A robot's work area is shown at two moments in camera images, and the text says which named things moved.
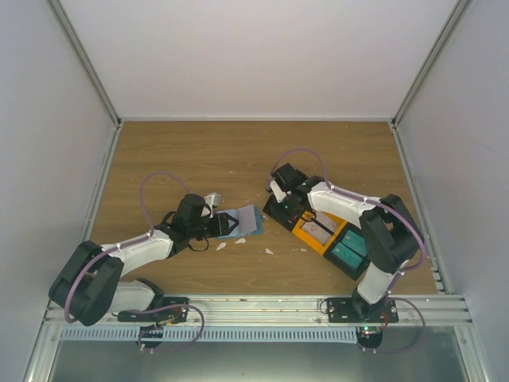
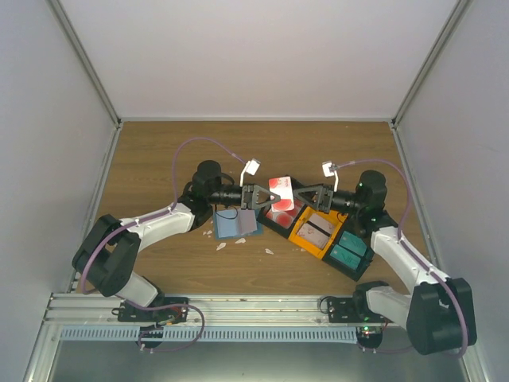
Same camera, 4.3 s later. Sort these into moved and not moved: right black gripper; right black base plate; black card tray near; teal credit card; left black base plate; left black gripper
Moved: right black gripper; left black gripper
Not moved: left black base plate; teal credit card; right black base plate; black card tray near
